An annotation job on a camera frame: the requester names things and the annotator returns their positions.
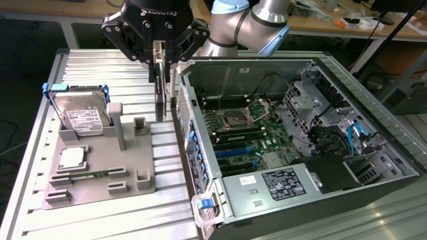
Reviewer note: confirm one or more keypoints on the silver CPU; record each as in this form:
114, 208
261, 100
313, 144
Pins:
71, 157

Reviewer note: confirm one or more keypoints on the black plastic shroud box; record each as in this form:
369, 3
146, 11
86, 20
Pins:
330, 175

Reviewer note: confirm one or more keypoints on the grey disk bay bracket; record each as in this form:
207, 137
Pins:
368, 172

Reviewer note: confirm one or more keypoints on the black expansion slot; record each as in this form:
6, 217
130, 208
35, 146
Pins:
230, 147
238, 170
236, 163

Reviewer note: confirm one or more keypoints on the hard disk with blue carrier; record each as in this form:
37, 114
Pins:
81, 112

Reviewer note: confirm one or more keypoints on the blue expansion slot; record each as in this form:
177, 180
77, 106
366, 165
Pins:
234, 152

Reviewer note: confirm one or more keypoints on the wooden desk white frame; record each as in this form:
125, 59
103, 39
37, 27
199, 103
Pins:
310, 25
50, 7

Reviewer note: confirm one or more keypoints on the green RAM stick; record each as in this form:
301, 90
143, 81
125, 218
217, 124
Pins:
87, 174

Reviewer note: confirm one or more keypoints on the clear plastic bag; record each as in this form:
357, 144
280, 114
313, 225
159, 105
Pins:
324, 13

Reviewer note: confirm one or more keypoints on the white tray black insert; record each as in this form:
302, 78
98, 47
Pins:
365, 25

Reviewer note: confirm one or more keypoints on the small orange box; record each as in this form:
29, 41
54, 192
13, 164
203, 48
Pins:
341, 24

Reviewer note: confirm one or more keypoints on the thin metal locking lever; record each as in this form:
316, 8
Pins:
221, 102

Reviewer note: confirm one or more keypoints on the green circuit board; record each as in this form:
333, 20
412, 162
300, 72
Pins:
302, 10

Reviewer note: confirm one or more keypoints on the silver perforated drive cage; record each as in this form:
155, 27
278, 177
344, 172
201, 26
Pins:
302, 100

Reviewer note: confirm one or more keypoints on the black slanted pole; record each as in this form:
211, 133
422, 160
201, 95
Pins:
401, 21

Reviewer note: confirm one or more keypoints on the dark grey floor cabinet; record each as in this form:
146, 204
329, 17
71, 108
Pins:
410, 100

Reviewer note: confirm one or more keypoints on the silver chipset heatsink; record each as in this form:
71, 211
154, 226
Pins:
274, 160

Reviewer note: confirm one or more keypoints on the black computer monitor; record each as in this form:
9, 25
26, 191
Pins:
394, 5

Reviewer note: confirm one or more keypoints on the green motherboard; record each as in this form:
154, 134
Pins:
277, 135

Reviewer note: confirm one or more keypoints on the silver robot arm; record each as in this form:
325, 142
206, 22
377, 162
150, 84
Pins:
264, 15

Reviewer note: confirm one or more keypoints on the grey parts rack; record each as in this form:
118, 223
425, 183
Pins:
97, 180

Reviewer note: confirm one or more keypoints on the silver socket cover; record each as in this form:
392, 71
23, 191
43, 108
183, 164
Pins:
258, 107

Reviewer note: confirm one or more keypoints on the green graphics card black cooler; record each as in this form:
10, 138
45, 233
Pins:
161, 100

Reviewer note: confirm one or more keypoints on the CPU socket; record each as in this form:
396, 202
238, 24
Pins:
236, 120

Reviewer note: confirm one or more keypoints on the grey power supply unit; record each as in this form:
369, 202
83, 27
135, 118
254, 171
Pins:
248, 200

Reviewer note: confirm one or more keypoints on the open black PC case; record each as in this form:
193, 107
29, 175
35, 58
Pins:
214, 72

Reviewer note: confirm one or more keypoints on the RAM stick with black label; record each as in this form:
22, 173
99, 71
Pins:
241, 137

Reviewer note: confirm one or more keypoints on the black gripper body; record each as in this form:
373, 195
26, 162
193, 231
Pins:
157, 12

